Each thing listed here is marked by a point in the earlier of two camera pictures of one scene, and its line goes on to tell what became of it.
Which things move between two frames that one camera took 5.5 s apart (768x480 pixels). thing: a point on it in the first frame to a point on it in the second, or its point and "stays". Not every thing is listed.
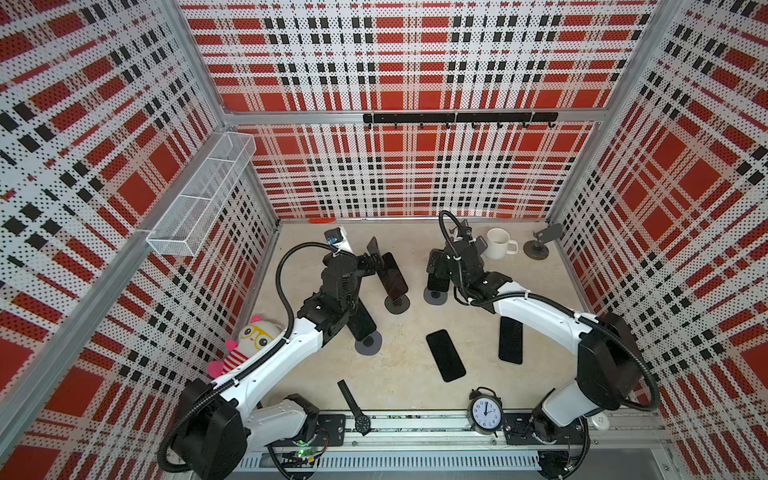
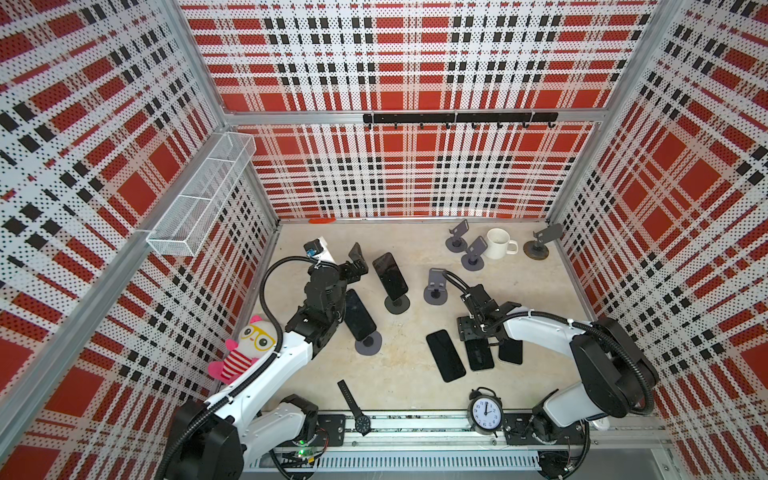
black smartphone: x=438 y=275 to x=479 y=354
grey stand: x=397 y=306 stays
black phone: x=446 y=355 stays
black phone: x=510 y=340 stays
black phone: x=391 y=277 stays
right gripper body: x=459 y=287 to x=470 y=326
